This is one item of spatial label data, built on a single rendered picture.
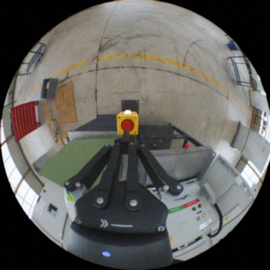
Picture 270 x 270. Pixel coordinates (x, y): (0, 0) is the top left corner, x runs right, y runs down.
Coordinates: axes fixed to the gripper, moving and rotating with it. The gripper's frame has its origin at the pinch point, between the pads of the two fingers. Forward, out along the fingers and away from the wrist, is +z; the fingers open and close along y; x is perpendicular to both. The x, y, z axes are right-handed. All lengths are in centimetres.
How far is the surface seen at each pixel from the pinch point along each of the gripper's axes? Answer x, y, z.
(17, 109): 39, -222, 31
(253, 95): 241, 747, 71
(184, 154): -20.0, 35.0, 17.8
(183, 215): -53, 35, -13
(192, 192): -53, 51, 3
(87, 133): -9.6, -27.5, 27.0
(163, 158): -21.8, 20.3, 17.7
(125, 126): -0.3, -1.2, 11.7
